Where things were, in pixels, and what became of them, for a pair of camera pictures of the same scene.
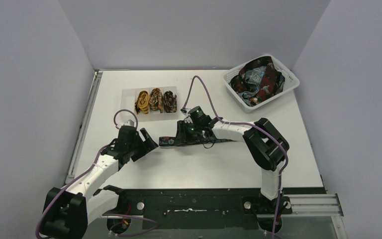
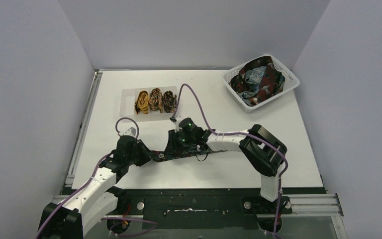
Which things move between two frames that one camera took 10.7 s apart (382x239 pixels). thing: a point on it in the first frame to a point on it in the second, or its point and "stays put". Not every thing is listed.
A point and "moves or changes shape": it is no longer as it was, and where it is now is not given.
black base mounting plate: [132, 209] stays put
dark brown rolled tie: [170, 102] stays put
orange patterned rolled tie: [156, 99] stays put
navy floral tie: [172, 141] moves or changes shape
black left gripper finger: [148, 145] to [142, 154]
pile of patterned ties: [257, 80] stays put
